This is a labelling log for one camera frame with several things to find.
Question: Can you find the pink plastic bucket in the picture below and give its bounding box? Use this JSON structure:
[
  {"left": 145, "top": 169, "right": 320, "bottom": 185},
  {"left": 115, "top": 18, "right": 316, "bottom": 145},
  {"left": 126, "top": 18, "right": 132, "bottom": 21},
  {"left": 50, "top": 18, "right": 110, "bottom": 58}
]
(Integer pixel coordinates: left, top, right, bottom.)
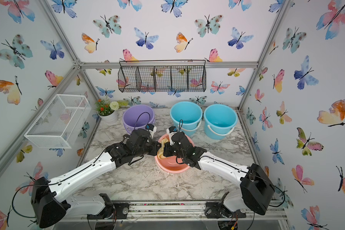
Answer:
[{"left": 154, "top": 133, "right": 196, "bottom": 174}]

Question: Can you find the yellow microfiber cloth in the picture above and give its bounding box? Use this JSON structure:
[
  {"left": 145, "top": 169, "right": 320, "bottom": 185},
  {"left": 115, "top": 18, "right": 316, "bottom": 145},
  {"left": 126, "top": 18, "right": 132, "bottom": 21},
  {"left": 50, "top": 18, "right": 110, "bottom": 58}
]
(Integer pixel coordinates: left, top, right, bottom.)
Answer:
[{"left": 157, "top": 134, "right": 171, "bottom": 160}]

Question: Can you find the purple plastic bucket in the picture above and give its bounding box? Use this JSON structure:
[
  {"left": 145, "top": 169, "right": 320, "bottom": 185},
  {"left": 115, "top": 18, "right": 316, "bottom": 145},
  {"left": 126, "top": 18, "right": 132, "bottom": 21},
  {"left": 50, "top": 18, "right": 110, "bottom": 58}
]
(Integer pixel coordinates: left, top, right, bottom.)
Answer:
[{"left": 122, "top": 104, "right": 155, "bottom": 134}]

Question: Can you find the teal plastic bucket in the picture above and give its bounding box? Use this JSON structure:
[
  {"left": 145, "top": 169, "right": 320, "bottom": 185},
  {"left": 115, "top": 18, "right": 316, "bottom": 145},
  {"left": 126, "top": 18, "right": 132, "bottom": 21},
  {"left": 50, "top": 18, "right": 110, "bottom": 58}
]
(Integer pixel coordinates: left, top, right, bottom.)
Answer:
[
  {"left": 170, "top": 102, "right": 203, "bottom": 137},
  {"left": 203, "top": 104, "right": 238, "bottom": 140}
]

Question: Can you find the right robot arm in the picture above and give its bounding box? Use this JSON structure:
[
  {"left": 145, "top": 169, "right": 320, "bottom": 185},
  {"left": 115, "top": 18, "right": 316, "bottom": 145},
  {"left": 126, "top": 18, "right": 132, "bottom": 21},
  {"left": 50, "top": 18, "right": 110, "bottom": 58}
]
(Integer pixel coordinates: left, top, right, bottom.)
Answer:
[{"left": 163, "top": 129, "right": 281, "bottom": 216}]

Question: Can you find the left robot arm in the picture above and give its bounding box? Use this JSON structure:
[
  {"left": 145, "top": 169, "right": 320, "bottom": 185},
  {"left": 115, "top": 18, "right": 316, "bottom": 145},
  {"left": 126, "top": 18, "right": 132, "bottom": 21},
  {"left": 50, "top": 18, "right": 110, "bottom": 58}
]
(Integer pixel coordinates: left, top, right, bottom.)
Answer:
[{"left": 31, "top": 124, "right": 161, "bottom": 229}]

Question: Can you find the potted flower plant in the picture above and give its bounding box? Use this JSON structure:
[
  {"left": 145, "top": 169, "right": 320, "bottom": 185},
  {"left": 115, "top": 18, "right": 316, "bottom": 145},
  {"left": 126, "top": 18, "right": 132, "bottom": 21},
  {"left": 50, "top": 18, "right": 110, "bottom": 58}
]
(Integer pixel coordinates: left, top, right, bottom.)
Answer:
[{"left": 95, "top": 99, "right": 120, "bottom": 125}]

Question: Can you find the aluminium front rail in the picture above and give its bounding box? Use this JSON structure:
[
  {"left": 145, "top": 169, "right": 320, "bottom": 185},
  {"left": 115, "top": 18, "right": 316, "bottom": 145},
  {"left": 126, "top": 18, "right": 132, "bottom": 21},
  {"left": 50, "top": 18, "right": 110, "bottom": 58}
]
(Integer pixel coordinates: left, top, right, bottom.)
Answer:
[{"left": 61, "top": 197, "right": 288, "bottom": 222}]

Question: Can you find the black wire wall basket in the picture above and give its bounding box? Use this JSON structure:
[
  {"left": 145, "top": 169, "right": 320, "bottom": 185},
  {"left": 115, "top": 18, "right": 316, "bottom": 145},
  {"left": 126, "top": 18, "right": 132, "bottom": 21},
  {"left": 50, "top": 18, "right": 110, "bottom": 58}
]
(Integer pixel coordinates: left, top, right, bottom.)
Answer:
[{"left": 117, "top": 59, "right": 207, "bottom": 93}]

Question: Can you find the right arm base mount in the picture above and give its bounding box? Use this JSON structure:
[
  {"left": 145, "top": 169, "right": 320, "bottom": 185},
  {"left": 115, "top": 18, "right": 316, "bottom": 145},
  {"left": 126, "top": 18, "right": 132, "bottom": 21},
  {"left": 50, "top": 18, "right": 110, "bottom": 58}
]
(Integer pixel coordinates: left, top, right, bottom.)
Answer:
[{"left": 204, "top": 202, "right": 246, "bottom": 219}]

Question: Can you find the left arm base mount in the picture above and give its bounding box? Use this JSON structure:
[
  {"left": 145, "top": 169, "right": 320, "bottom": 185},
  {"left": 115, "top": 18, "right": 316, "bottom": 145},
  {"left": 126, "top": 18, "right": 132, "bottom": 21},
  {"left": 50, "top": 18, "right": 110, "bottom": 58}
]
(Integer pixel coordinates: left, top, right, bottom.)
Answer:
[{"left": 87, "top": 202, "right": 129, "bottom": 220}]

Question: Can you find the white wire mesh basket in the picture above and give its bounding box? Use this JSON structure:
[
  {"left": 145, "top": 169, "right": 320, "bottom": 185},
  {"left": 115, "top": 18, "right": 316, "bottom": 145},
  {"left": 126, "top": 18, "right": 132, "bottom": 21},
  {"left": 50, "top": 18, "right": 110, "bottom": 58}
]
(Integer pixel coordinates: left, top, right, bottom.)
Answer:
[{"left": 24, "top": 94, "right": 92, "bottom": 149}]

